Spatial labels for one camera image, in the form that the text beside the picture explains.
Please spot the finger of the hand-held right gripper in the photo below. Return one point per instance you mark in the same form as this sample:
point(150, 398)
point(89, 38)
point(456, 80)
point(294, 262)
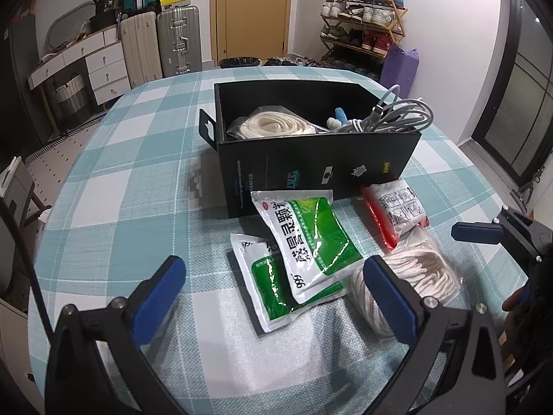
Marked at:
point(475, 232)

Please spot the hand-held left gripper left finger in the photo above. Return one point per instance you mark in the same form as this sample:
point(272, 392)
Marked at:
point(157, 302)

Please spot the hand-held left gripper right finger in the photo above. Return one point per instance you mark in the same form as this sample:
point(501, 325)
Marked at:
point(389, 302)

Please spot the red white packet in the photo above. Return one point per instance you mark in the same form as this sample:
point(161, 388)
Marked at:
point(397, 209)

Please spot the green white sachet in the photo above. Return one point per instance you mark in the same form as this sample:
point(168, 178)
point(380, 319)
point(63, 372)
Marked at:
point(259, 285)
point(311, 242)

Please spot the black cardboard box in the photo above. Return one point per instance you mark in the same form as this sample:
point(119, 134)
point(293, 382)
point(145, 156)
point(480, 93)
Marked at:
point(302, 164)

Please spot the person's right hand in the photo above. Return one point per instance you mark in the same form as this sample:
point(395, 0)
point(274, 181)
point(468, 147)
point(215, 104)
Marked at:
point(516, 300)

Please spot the black framed glass door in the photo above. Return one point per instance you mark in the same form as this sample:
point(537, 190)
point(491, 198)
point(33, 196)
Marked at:
point(527, 95)

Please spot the white cabinet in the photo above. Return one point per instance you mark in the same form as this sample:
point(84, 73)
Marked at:
point(15, 354)

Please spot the purple bag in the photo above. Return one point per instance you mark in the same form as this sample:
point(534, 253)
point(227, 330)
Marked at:
point(399, 71)

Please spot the grey stool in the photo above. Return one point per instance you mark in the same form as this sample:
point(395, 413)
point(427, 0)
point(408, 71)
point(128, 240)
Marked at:
point(19, 186)

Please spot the grey floor mat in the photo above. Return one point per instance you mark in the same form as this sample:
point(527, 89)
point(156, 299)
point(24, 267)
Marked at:
point(65, 138)

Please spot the striped laundry basket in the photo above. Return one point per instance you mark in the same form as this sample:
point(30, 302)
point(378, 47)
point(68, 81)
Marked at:
point(71, 97)

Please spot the white dresser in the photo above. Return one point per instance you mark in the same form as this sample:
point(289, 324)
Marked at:
point(108, 73)

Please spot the wooden shoe rack with shoes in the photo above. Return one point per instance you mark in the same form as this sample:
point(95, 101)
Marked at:
point(371, 13)

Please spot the beige suitcase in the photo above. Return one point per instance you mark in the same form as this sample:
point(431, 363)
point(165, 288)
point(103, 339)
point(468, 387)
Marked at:
point(140, 49)

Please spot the silver suitcase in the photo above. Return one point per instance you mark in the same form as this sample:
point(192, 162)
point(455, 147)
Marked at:
point(179, 41)

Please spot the dark cabinet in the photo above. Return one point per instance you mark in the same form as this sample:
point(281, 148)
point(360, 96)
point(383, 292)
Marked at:
point(28, 73)

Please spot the oval mirror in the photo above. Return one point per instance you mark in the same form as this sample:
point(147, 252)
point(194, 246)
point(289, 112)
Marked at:
point(65, 26)

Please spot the black bag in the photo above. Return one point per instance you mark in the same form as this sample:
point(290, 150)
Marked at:
point(106, 11)

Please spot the yellow wooden door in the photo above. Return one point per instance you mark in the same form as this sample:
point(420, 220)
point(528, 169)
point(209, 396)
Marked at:
point(255, 17)

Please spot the black yellow shoe box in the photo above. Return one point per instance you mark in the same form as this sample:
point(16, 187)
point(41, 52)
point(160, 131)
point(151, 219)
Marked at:
point(175, 0)

